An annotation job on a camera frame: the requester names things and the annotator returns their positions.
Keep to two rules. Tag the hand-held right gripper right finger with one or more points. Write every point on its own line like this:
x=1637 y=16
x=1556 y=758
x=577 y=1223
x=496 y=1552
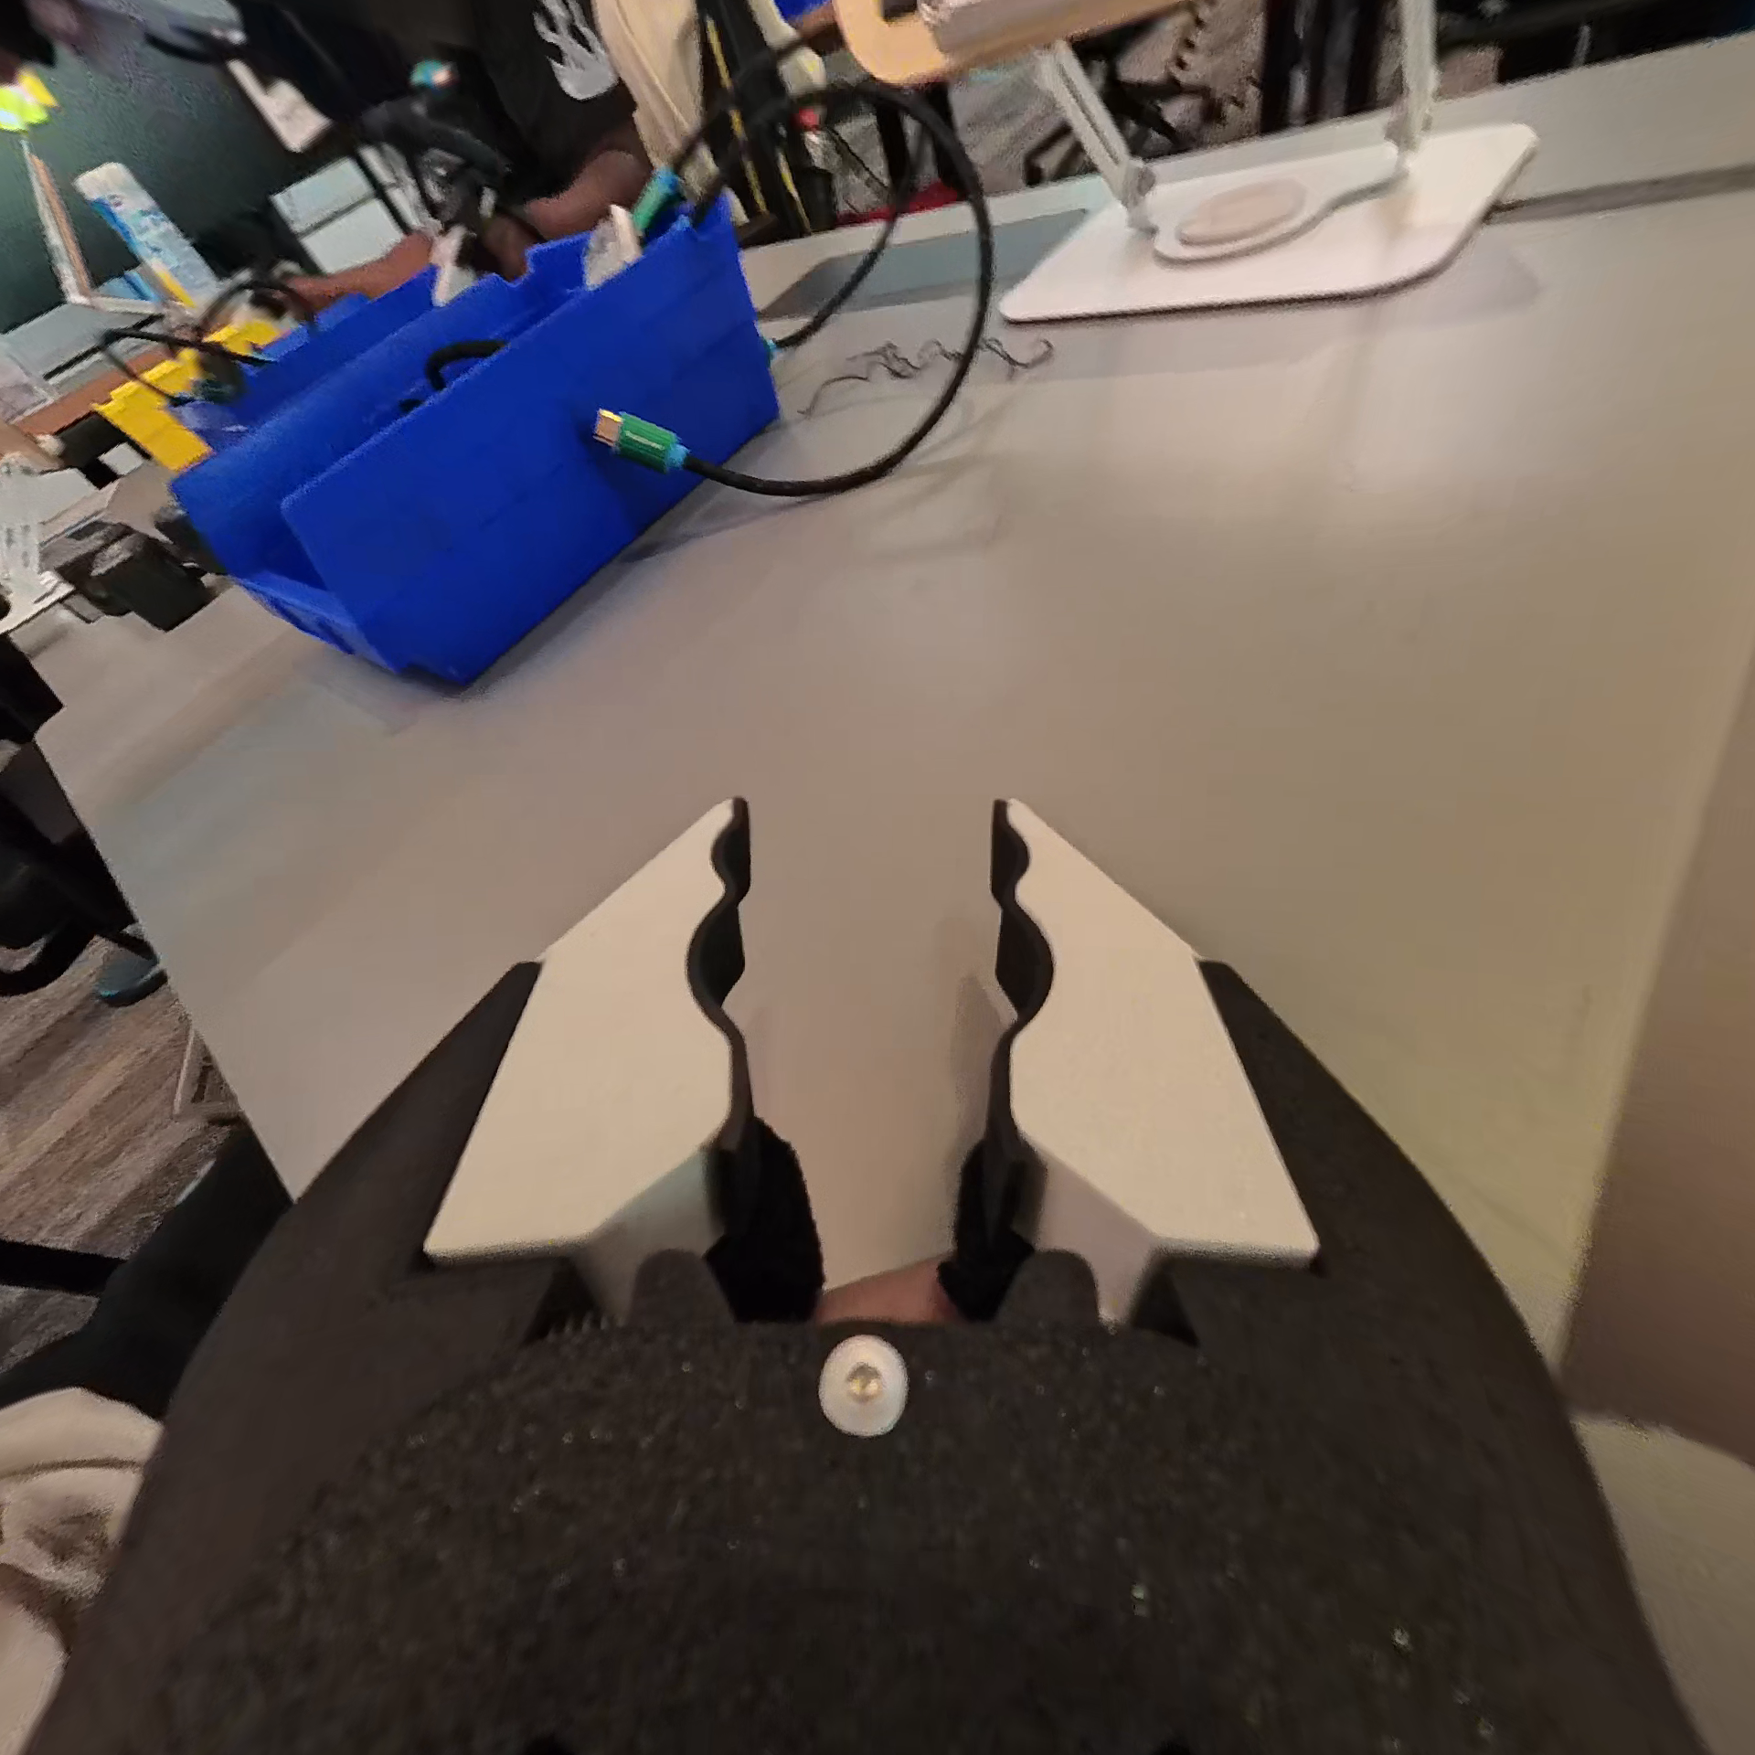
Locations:
x=1152 y=1097

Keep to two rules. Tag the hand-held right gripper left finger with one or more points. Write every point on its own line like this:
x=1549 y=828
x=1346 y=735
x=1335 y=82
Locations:
x=589 y=1097

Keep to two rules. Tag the blue plastic bin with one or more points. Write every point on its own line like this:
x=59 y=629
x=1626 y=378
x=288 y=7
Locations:
x=522 y=521

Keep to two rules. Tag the yellow plastic bin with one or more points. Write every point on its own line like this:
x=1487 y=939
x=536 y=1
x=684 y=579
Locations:
x=151 y=418

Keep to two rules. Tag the silver hdmi hub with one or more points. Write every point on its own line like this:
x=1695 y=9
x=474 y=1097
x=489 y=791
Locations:
x=452 y=267
x=613 y=254

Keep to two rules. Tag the white folding stand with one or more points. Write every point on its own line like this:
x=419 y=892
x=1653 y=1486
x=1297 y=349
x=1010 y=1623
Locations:
x=1302 y=219

